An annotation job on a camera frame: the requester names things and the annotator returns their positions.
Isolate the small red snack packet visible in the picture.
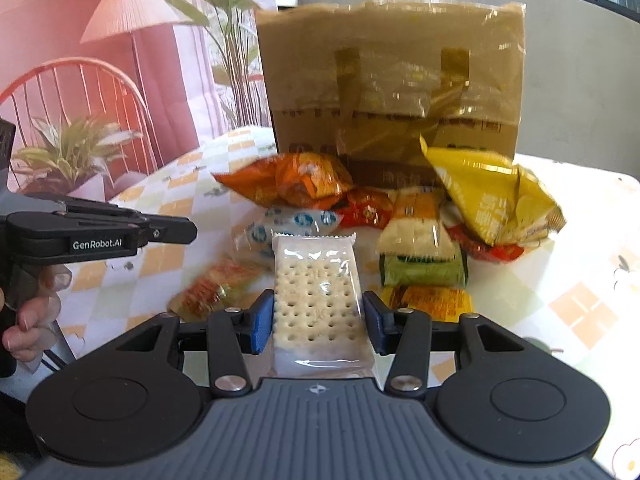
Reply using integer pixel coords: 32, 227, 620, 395
344, 186, 394, 229

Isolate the white blue-dotted snack packet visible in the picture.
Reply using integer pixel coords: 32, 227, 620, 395
234, 205, 342, 262

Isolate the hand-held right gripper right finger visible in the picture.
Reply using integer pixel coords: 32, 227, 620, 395
362, 291, 527, 397

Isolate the orange and white wafer packet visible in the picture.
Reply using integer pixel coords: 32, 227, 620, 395
376, 187, 457, 262

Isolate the yellow snack bag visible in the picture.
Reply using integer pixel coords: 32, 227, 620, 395
419, 134, 567, 247

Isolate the checkered floral tablecloth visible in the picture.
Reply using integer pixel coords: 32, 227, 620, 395
50, 127, 640, 480

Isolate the orange packet at left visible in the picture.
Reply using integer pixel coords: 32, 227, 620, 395
167, 259, 264, 322

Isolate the printed backdrop cloth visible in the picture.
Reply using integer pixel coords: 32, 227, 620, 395
0, 0, 279, 206

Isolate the taped cardboard box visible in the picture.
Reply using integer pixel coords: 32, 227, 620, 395
255, 0, 527, 189

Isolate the orange snack bag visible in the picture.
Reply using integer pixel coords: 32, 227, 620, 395
211, 152, 354, 209

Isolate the flat red snack packet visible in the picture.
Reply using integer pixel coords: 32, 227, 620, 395
444, 224, 527, 264

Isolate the person's left hand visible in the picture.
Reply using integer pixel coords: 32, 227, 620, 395
1, 264, 73, 375

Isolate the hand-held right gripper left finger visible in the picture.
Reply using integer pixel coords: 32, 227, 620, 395
116, 290, 275, 397

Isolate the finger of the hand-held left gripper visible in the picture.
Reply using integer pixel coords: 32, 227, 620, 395
4, 211, 199, 264
22, 192, 151, 217

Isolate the green snack packet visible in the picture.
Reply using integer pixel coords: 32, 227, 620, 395
379, 251, 469, 289

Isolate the yellow orange snack packet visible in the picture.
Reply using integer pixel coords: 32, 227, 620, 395
381, 284, 474, 320

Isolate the clear cracker packet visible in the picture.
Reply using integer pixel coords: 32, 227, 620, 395
270, 232, 375, 379

